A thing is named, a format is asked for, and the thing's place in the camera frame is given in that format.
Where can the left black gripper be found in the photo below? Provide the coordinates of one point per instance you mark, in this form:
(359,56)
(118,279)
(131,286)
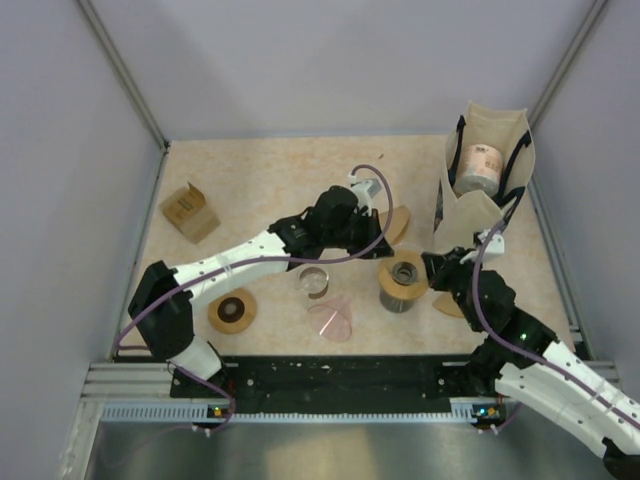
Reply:
(371,224)

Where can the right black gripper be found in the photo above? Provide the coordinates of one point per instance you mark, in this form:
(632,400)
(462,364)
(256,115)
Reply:
(440,267)

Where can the brown paper filter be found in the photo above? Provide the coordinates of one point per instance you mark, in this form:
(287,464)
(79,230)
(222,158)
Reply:
(445,304)
(400,217)

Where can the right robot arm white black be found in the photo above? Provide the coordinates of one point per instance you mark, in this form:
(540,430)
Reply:
(523,359)

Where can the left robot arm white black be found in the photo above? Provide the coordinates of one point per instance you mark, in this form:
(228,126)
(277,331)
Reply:
(166,299)

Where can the dark glass carafe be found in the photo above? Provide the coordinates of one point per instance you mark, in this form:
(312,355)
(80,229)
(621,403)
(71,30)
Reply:
(398,301)

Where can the clear glass cup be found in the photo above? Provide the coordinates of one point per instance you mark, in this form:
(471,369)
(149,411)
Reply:
(314,281)

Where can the pink paper roll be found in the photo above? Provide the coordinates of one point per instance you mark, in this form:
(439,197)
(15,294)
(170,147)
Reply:
(480,169)

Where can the cream canvas tote bag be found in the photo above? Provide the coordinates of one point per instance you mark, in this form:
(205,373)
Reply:
(458,218)

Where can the small cardboard box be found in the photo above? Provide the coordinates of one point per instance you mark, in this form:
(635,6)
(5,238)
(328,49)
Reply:
(188,211)

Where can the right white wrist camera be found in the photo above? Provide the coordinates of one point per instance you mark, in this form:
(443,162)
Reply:
(495,245)

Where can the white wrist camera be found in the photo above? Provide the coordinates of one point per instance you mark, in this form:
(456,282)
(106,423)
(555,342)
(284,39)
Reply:
(495,245)
(365,190)

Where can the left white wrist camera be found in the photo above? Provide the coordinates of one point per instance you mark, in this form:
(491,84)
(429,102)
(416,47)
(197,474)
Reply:
(365,190)

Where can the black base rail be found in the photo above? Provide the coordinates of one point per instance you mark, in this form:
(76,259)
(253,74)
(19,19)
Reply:
(357,384)

